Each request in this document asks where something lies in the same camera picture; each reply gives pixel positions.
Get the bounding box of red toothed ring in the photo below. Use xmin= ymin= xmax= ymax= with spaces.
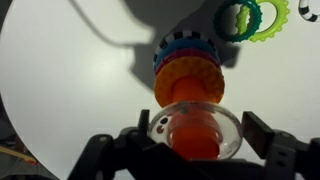
xmin=154 ymin=48 xmax=222 ymax=76

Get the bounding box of orange stacking post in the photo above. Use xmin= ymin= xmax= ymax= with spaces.
xmin=166 ymin=75 xmax=223 ymax=160

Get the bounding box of blue toothed ring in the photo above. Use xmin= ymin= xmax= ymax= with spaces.
xmin=152 ymin=37 xmax=221 ymax=71

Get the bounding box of transparent plastic ring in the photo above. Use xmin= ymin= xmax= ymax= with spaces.
xmin=147 ymin=101 xmax=244 ymax=161

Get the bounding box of teal green toothed ring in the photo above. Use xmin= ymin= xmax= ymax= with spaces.
xmin=213 ymin=0 xmax=263 ymax=43

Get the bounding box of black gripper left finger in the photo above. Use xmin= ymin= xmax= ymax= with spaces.
xmin=68 ymin=109 xmax=158 ymax=180

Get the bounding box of large black white ring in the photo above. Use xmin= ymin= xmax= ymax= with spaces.
xmin=152 ymin=30 xmax=219 ymax=63

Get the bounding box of yellow stick red tip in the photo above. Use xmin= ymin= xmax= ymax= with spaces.
xmin=0 ymin=145 xmax=38 ymax=166

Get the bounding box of yellow orange toothed ring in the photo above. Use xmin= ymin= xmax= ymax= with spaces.
xmin=153 ymin=56 xmax=225 ymax=108

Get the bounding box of lime green toothed ring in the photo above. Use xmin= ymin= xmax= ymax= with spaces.
xmin=235 ymin=0 xmax=291 ymax=43

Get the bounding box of small black white ring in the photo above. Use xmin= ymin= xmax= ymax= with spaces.
xmin=297 ymin=0 xmax=320 ymax=23

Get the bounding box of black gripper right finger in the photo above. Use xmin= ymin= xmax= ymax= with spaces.
xmin=241 ymin=111 xmax=320 ymax=180

